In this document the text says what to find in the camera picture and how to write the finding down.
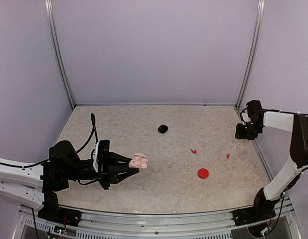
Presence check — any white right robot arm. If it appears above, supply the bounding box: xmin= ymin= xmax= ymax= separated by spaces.
xmin=235 ymin=100 xmax=308 ymax=221

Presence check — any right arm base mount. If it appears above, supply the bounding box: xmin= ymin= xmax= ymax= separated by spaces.
xmin=233 ymin=206 xmax=276 ymax=226

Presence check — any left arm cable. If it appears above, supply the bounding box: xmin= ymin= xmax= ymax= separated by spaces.
xmin=75 ymin=113 xmax=99 ymax=154

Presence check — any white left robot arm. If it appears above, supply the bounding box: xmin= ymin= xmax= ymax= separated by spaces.
xmin=0 ymin=140 xmax=139 ymax=222

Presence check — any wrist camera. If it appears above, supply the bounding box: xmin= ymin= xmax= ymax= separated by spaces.
xmin=92 ymin=139 xmax=110 ymax=173
xmin=239 ymin=108 xmax=250 ymax=125

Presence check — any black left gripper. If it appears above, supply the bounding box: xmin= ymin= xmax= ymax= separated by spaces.
xmin=64 ymin=151 xmax=139 ymax=190

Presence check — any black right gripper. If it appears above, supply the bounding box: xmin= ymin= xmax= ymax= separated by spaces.
xmin=236 ymin=120 xmax=263 ymax=140

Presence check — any aluminium frame post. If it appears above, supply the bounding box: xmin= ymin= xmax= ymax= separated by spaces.
xmin=44 ymin=0 xmax=76 ymax=110
xmin=235 ymin=0 xmax=265 ymax=109

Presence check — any red round object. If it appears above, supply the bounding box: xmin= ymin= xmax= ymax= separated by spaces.
xmin=197 ymin=168 xmax=209 ymax=179

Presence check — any front aluminium rail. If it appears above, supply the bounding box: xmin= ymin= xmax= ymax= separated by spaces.
xmin=18 ymin=196 xmax=299 ymax=239

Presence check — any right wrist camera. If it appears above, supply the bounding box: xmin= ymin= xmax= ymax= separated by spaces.
xmin=239 ymin=108 xmax=250 ymax=125

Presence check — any pink round lid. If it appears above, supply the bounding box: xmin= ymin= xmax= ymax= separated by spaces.
xmin=129 ymin=153 xmax=149 ymax=169

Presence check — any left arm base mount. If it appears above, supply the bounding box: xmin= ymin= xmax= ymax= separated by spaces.
xmin=38 ymin=206 xmax=82 ymax=227

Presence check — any left aluminium frame post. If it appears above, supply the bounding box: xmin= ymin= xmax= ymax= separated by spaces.
xmin=44 ymin=0 xmax=76 ymax=110

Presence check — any right aluminium frame post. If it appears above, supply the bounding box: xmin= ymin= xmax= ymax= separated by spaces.
xmin=235 ymin=0 xmax=265 ymax=109

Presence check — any black earbud charging case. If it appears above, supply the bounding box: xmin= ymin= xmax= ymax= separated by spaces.
xmin=157 ymin=124 xmax=168 ymax=134

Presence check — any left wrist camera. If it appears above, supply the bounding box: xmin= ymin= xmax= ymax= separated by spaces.
xmin=92 ymin=139 xmax=110 ymax=173

